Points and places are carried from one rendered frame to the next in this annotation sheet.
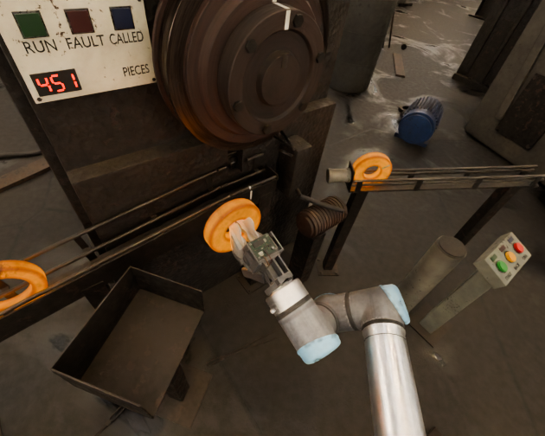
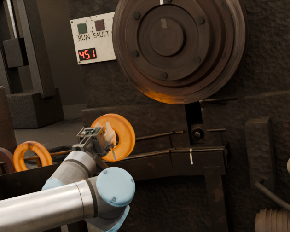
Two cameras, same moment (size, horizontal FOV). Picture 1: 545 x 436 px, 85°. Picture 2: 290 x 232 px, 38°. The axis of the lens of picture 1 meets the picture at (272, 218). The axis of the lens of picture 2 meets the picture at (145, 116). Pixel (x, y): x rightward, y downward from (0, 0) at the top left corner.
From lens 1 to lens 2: 121 cm
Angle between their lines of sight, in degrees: 67
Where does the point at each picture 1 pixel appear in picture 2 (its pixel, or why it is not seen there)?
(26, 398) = not seen: outside the picture
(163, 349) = not seen: hidden behind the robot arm
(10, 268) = (37, 146)
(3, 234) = not seen: hidden behind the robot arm
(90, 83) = (101, 55)
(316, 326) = (59, 172)
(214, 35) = (129, 15)
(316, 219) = (263, 216)
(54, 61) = (88, 44)
